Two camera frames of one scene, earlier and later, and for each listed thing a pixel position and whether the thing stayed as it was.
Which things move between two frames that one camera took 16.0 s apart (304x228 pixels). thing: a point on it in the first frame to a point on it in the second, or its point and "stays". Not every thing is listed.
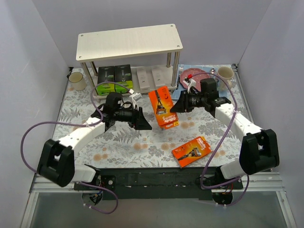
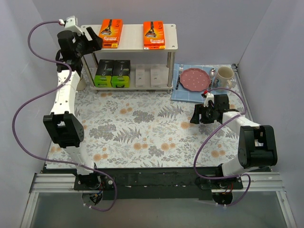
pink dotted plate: [197, 74] stays
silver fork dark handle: [180, 70] stays
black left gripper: [137, 117] to [85, 41]
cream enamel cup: [77, 80] stays
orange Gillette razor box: [191, 151] to [154, 35]
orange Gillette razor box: [162, 104] to [110, 32]
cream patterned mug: [226, 73] stays
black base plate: [158, 184] stays
